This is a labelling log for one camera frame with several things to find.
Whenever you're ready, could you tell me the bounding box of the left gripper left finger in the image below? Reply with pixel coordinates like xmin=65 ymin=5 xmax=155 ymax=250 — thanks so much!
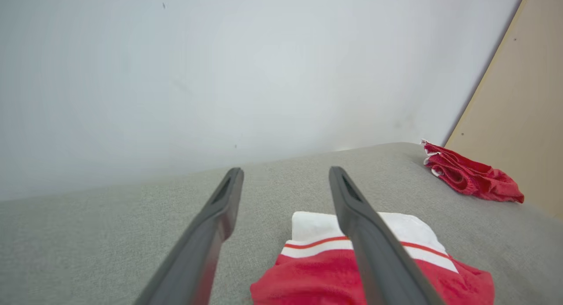
xmin=134 ymin=167 xmax=245 ymax=305

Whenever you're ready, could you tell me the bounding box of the red jersey with black lettering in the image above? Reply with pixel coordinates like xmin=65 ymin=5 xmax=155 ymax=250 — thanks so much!
xmin=250 ymin=211 xmax=495 ymax=305

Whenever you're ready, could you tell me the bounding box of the beige wooden panel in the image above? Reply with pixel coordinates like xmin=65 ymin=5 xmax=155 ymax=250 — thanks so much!
xmin=444 ymin=0 xmax=563 ymax=220

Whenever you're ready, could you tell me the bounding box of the plain red shorts white trim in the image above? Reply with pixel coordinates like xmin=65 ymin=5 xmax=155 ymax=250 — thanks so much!
xmin=421 ymin=139 xmax=525 ymax=203

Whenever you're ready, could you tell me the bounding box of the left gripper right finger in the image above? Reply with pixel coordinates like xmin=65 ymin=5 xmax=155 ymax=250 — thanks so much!
xmin=329 ymin=166 xmax=445 ymax=305

